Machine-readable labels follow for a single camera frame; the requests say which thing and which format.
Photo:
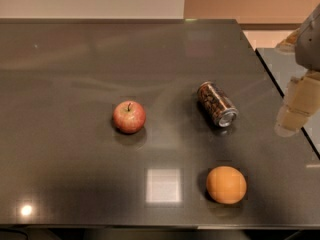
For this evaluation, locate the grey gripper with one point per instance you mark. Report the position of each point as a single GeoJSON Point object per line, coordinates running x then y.
{"type": "Point", "coordinates": [309, 45]}

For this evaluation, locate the orange soda can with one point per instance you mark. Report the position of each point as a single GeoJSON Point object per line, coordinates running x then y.
{"type": "Point", "coordinates": [217, 104]}

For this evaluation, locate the grey side table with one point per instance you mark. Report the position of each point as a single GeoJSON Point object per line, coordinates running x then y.
{"type": "Point", "coordinates": [285, 73]}

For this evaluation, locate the orange fruit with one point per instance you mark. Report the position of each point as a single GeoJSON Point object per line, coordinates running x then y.
{"type": "Point", "coordinates": [226, 185]}

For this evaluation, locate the red apple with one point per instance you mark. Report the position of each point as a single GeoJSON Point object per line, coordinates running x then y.
{"type": "Point", "coordinates": [129, 117]}

